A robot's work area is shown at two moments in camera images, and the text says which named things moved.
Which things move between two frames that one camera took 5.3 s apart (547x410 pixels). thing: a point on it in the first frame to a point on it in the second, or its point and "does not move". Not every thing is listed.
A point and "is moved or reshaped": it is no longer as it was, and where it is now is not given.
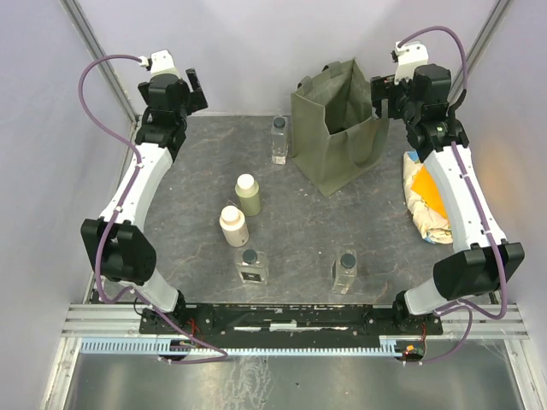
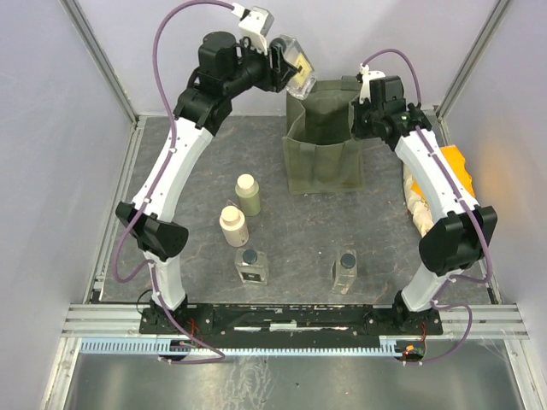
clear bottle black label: [251, 266] does not move
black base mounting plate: [343, 325] does not move
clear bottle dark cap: [344, 271] does not move
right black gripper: [381, 89] to [356, 131]
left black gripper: [195, 100] to [276, 73]
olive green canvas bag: [336, 134] is moved or reshaped
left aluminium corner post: [104, 67] does not move
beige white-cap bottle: [234, 226] does not move
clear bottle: [279, 139] to [303, 83]
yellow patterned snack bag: [425, 202] does not move
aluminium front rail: [475, 321] does not move
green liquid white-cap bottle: [248, 190] does not move
